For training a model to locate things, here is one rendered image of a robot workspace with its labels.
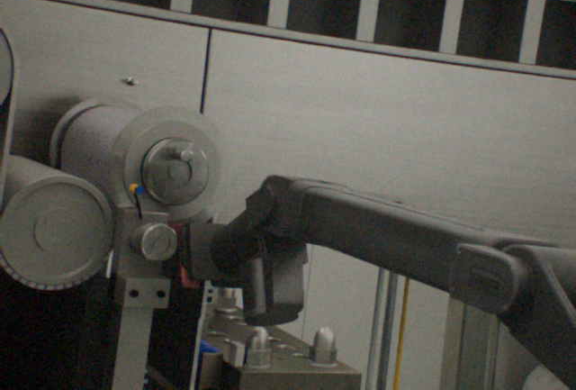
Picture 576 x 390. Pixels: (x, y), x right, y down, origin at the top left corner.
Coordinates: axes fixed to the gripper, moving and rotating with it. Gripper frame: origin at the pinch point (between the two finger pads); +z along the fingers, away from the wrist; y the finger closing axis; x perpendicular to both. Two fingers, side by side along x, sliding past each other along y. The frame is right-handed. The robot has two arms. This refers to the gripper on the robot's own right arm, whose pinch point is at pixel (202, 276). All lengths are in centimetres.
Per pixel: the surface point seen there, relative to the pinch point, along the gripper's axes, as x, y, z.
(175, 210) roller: 5.7, -5.4, -5.8
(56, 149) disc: 21.2, -12.8, 15.4
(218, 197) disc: 7.6, -0.1, -6.1
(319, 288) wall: 79, 157, 256
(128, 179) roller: 8.4, -11.3, -7.2
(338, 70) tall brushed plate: 39, 31, 15
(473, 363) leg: 3, 74, 51
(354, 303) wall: 75, 173, 258
